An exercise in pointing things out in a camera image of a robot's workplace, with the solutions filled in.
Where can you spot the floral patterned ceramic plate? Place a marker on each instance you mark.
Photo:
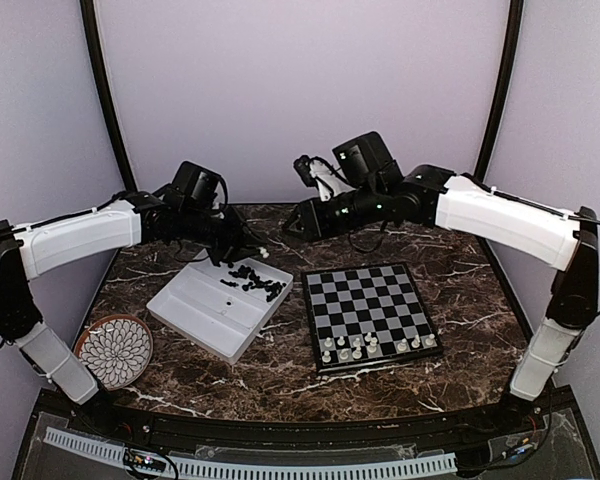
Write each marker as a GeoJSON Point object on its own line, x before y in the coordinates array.
{"type": "Point", "coordinates": [117, 349]}

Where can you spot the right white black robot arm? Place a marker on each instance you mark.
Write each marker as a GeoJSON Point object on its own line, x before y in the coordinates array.
{"type": "Point", "coordinates": [367, 186]}

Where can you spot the black front rail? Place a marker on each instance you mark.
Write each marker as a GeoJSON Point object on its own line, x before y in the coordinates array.
{"type": "Point", "coordinates": [464, 429]}

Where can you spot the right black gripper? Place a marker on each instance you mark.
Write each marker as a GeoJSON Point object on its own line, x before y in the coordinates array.
{"type": "Point", "coordinates": [312, 223]}

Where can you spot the white slotted cable duct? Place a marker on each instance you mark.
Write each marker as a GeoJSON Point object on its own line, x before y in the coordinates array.
{"type": "Point", "coordinates": [239, 463]}

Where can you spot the pile of black chess pieces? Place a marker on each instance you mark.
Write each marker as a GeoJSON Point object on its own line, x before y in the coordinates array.
{"type": "Point", "coordinates": [248, 280]}

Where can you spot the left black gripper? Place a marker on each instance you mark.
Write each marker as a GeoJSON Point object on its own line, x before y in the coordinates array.
{"type": "Point", "coordinates": [241, 235]}

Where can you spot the black white chessboard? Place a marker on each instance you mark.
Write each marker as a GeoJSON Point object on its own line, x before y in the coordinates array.
{"type": "Point", "coordinates": [381, 299]}

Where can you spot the black frame post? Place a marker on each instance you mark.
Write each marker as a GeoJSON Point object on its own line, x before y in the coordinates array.
{"type": "Point", "coordinates": [501, 89]}
{"type": "Point", "coordinates": [104, 93]}

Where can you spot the white plastic divided tray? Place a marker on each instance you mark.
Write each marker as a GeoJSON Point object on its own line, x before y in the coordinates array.
{"type": "Point", "coordinates": [191, 302]}

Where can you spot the left black frame post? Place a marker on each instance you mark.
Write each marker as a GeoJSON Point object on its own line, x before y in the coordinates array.
{"type": "Point", "coordinates": [104, 93]}

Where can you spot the pile of white chess pieces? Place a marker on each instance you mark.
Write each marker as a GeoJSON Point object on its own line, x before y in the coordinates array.
{"type": "Point", "coordinates": [225, 309]}

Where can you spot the right black frame post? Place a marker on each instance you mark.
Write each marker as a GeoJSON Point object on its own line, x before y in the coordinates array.
{"type": "Point", "coordinates": [501, 89]}

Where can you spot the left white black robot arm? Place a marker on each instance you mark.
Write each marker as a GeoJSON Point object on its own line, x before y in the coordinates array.
{"type": "Point", "coordinates": [184, 209]}

